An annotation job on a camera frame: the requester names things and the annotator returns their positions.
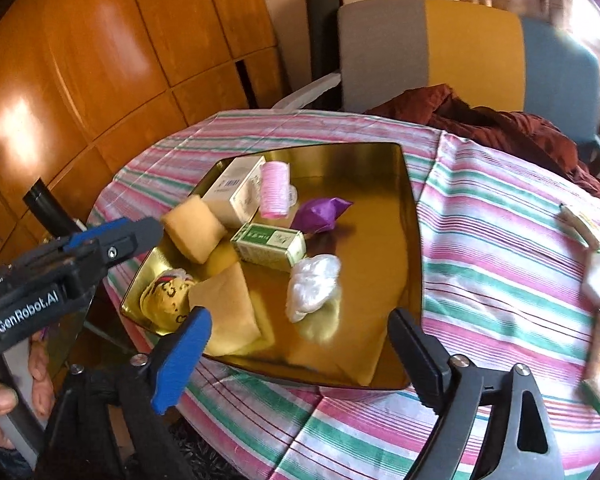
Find striped tablecloth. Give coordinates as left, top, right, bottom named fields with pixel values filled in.
left=87, top=110, right=600, bottom=480

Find black rolled mat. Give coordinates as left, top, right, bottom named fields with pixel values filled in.
left=305, top=0, right=342, bottom=111

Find dark red jacket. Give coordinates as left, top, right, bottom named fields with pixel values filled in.
left=362, top=84, right=600, bottom=201

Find purple foil packet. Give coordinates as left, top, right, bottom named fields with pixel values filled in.
left=290, top=197, right=354, bottom=234

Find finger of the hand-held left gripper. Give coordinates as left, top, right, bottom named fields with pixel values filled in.
left=55, top=217, right=165, bottom=291
left=62, top=216, right=148, bottom=256

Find black metal tube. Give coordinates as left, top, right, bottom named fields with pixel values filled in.
left=22, top=177, right=81, bottom=233

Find gold metal tin box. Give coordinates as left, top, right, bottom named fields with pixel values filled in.
left=119, top=142, right=425, bottom=390

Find thick yellow sponge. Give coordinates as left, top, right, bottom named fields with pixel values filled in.
left=160, top=195, right=228, bottom=265

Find cream cardboard carton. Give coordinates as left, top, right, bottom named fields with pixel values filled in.
left=200, top=156, right=267, bottom=226

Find pink hair roller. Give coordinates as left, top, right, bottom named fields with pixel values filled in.
left=259, top=161, right=293, bottom=220

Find printed snack pouch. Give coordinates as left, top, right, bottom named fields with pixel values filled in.
left=140, top=269, right=199, bottom=333

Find small green-ended snack packet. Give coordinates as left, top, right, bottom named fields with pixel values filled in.
left=559, top=204, right=600, bottom=252

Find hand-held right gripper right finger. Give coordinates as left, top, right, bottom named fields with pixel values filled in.
left=387, top=308, right=566, bottom=480

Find white plastic bag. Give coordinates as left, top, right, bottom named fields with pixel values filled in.
left=286, top=254, right=342, bottom=324

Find grey yellow blue armchair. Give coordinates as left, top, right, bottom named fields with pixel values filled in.
left=272, top=0, right=600, bottom=181

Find wooden wardrobe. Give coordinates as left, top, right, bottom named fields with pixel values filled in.
left=0, top=0, right=286, bottom=261

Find small green box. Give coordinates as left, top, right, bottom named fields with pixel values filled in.
left=230, top=222, right=307, bottom=272

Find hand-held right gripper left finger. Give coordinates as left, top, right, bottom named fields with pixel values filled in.
left=35, top=306, right=213, bottom=480

